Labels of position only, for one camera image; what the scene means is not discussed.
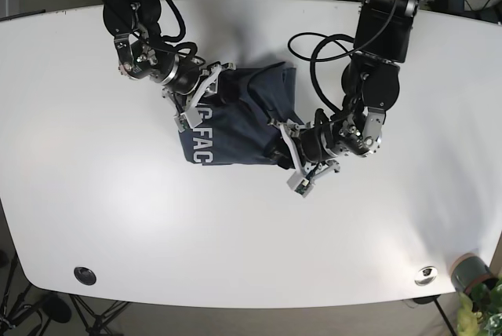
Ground black table grommet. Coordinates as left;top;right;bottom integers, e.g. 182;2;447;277
74;266;97;286

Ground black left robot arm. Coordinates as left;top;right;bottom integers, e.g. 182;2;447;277
269;0;420;196

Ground dark navy T-shirt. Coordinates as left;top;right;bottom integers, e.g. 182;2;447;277
179;62;303;166

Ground green potted plant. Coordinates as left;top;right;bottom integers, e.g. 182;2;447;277
457;278;501;336

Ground grey plant pot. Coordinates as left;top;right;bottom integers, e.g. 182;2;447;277
449;254;498;295

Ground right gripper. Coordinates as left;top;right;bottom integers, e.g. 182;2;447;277
153;53;237;133

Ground silver table grommet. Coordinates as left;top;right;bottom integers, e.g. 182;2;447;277
414;266;438;287

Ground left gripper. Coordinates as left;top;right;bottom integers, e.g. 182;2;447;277
267;108;387;198

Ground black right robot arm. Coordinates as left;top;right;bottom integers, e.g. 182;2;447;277
101;0;236;132

